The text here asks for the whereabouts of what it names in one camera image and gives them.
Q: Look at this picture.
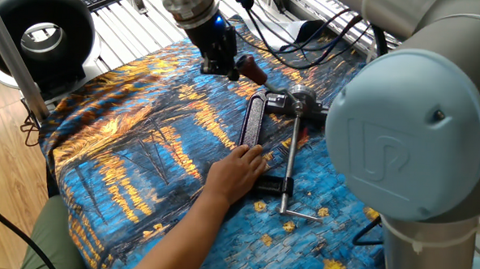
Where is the green trousers leg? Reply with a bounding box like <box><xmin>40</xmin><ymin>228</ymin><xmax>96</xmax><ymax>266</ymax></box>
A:
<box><xmin>19</xmin><ymin>193</ymin><xmax>95</xmax><ymax>269</ymax></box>

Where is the black gripper cable bundle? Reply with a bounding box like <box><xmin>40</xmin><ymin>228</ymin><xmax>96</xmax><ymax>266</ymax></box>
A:
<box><xmin>226</xmin><ymin>0</ymin><xmax>392</xmax><ymax>75</ymax></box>

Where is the black ring-shaped fan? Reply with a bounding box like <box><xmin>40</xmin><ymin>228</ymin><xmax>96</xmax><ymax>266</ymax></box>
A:
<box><xmin>0</xmin><ymin>0</ymin><xmax>97</xmax><ymax>101</ymax></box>

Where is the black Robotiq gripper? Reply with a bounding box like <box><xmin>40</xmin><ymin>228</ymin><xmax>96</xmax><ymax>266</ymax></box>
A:
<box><xmin>182</xmin><ymin>11</ymin><xmax>243</xmax><ymax>83</ymax></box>

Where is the person's right hand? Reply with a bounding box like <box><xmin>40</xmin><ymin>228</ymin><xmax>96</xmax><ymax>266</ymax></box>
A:
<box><xmin>203</xmin><ymin>142</ymin><xmax>269</xmax><ymax>210</ymax></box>

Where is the metal lever with red handle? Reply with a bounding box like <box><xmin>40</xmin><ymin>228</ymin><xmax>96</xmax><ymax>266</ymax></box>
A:
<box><xmin>233</xmin><ymin>53</ymin><xmax>306</xmax><ymax>110</ymax></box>

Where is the aluminium profile post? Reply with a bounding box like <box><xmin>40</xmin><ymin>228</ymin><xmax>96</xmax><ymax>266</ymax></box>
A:
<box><xmin>0</xmin><ymin>0</ymin><xmax>55</xmax><ymax>123</ymax></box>

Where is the person's right forearm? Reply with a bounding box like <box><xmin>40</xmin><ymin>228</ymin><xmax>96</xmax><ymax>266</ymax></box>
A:
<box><xmin>124</xmin><ymin>185</ymin><xmax>231</xmax><ymax>269</ymax></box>

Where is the blue and yellow painting tablecloth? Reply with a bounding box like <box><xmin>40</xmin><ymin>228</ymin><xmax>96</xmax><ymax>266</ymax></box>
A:
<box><xmin>33</xmin><ymin>6</ymin><xmax>396</xmax><ymax>269</ymax></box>

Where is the thin black hanging cable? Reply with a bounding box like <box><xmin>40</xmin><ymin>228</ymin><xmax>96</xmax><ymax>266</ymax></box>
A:
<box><xmin>19</xmin><ymin>99</ymin><xmax>43</xmax><ymax>147</ymax></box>

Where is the thick black floor cable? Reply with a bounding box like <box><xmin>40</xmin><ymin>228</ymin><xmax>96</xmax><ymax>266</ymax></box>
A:
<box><xmin>0</xmin><ymin>191</ymin><xmax>62</xmax><ymax>269</ymax></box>

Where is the black C-clamp with metal screw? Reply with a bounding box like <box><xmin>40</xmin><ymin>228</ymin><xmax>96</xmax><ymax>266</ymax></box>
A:
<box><xmin>234</xmin><ymin>81</ymin><xmax>332</xmax><ymax>224</ymax></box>

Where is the black table edge cable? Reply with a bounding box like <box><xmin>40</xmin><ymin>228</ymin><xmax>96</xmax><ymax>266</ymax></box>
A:
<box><xmin>351</xmin><ymin>214</ymin><xmax>386</xmax><ymax>248</ymax></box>

